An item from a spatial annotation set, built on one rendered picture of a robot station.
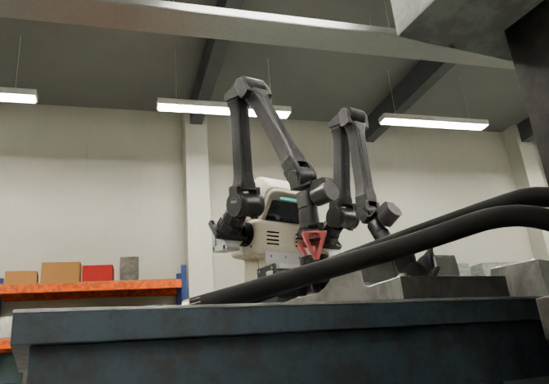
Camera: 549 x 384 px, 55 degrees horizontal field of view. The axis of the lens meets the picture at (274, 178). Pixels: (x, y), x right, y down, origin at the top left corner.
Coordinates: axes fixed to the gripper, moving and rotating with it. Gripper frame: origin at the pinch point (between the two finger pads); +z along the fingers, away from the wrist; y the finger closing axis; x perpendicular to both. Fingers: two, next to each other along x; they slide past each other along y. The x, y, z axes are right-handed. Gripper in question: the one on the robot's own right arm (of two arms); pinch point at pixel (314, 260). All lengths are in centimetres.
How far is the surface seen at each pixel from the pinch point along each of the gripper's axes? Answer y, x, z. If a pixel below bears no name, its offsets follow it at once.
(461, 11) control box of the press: -95, -3, -6
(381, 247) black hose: -67, 2, 14
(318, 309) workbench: -68, 12, 22
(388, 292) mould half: -43.5, -5.7, 16.6
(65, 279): 454, 199, -99
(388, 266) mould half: -33.6, -9.7, 9.9
